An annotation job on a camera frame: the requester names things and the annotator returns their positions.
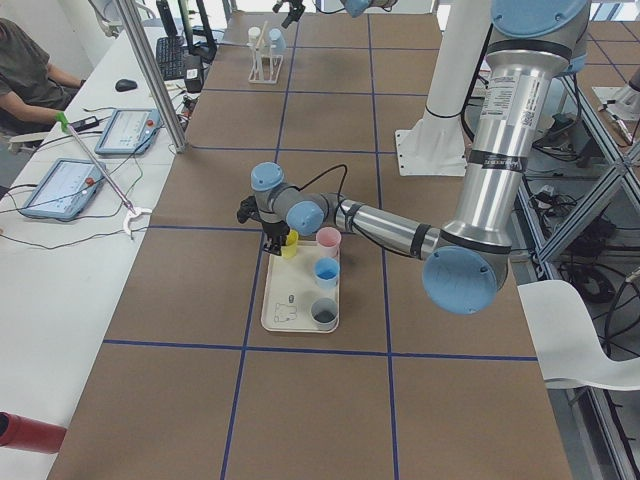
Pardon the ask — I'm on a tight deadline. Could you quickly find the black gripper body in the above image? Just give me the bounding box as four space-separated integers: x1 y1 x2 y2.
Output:
288 0 305 15
262 222 290 253

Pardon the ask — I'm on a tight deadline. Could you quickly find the yellow plastic cup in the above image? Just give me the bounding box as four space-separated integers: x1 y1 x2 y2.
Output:
281 229 299 259

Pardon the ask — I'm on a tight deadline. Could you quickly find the pale cream plastic cup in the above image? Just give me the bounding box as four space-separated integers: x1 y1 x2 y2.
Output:
247 26 262 48

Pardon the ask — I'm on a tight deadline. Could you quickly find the grey plastic cup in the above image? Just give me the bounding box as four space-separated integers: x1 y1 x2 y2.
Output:
310 297 339 331

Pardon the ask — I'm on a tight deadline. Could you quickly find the light blue plastic cup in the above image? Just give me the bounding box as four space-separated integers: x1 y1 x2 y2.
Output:
269 28 287 55

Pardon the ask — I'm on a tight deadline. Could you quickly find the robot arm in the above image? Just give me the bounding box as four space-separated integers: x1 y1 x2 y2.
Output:
272 0 397 29
237 1 590 315

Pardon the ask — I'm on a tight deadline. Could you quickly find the pink plastic cup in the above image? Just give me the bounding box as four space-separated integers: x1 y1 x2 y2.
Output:
315 227 342 258

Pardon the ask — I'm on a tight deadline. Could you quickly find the cream serving tray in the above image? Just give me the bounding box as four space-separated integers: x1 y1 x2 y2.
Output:
261 241 340 333

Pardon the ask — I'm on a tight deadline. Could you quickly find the black box device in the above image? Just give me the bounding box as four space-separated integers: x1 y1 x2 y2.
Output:
184 67 204 93

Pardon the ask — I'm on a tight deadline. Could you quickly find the black keyboard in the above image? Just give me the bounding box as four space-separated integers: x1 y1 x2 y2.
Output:
155 36 185 81

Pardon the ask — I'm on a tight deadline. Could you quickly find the black computer mouse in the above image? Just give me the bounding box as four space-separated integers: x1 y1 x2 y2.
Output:
114 79 138 93

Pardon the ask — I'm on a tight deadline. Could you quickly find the far teach pendant tablet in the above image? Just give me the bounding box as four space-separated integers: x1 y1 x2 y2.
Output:
94 109 163 156

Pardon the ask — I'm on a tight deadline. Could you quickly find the teach pendant tablet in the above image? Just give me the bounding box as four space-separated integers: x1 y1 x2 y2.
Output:
19 158 103 221
94 109 163 156

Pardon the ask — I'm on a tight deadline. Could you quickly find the near teach pendant tablet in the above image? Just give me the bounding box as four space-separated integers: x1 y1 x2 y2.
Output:
19 158 103 221

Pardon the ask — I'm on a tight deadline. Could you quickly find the black power adapter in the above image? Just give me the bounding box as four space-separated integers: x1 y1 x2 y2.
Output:
68 116 100 132

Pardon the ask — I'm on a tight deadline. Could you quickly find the metal reacher grabber stick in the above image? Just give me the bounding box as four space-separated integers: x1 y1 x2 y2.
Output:
55 111 152 238

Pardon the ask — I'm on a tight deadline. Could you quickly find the person in olive shirt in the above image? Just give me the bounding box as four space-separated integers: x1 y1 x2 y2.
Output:
1 18 85 134

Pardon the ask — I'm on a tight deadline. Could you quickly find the white plastic chair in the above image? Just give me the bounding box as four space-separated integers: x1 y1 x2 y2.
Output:
518 280 639 391

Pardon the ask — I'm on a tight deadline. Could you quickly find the red bottle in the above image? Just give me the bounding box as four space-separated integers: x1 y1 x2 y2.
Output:
1 412 67 454

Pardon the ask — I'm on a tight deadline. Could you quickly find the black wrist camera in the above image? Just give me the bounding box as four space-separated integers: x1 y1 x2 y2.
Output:
236 196 261 224

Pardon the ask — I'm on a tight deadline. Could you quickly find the white wire cup rack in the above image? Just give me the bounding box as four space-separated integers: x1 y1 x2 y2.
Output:
247 21 284 85

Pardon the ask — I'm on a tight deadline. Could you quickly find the black camera cable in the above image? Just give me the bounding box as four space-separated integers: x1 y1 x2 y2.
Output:
297 163 391 251

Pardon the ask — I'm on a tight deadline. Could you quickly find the aluminium frame post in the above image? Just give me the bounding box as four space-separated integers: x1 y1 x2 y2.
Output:
115 0 187 153

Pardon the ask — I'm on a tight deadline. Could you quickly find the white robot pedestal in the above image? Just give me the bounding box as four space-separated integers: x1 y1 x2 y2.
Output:
395 0 491 176

